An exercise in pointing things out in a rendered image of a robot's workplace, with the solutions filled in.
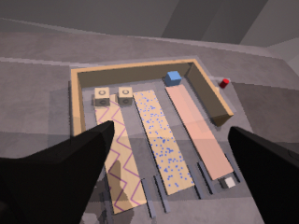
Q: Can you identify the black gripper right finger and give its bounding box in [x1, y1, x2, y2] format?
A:
[228, 126, 299, 224]

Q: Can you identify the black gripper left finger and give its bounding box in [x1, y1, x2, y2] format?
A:
[0, 120, 115, 224]

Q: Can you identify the tan strip with blue dots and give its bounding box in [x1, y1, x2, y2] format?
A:
[147, 130, 194, 195]

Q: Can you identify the pink flat strip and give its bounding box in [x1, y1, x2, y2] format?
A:
[184, 121, 234, 181]

